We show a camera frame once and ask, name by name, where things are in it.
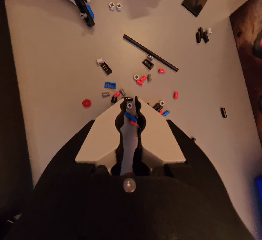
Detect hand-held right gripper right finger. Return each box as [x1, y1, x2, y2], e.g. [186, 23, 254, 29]
[133, 96, 187, 176]

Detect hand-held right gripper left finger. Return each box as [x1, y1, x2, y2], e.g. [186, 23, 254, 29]
[75, 98, 125, 176]

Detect blue connector brick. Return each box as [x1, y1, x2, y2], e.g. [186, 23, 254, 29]
[86, 5, 95, 19]

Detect grey desk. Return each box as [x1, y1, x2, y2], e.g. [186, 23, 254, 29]
[2, 0, 262, 240]

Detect pile of small toy bricks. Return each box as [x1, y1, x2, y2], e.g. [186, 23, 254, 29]
[102, 89, 171, 126]

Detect small black hollow brick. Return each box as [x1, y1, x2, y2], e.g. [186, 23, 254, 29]
[142, 58, 154, 70]
[100, 62, 112, 75]

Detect long black axle rod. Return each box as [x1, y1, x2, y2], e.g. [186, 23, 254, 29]
[123, 34, 179, 72]

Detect blue storage bin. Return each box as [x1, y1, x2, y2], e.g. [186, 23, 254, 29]
[254, 175, 262, 202]

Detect black square printed tile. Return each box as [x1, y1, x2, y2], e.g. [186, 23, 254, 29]
[181, 0, 208, 17]

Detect toy truck set box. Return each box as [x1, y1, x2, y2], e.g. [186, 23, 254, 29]
[229, 0, 262, 142]

